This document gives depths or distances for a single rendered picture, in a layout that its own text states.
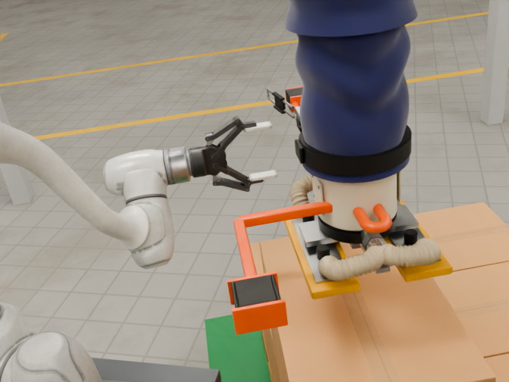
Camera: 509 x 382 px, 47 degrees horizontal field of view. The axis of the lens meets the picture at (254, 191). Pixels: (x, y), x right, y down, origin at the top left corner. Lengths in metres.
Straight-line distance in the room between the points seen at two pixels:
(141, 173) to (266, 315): 0.60
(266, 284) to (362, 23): 0.46
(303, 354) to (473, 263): 1.08
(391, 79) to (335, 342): 0.58
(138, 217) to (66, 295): 1.97
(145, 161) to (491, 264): 1.33
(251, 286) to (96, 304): 2.23
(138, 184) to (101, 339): 1.62
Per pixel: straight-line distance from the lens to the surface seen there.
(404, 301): 1.42
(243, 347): 2.69
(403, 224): 1.29
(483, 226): 2.44
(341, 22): 1.01
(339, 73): 1.04
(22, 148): 1.18
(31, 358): 1.30
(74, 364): 1.30
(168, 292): 3.08
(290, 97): 1.74
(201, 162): 1.42
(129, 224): 1.33
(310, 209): 1.19
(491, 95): 4.58
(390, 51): 1.07
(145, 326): 2.92
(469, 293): 2.09
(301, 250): 1.27
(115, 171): 1.43
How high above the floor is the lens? 1.86
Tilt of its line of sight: 29 degrees down
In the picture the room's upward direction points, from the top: 8 degrees counter-clockwise
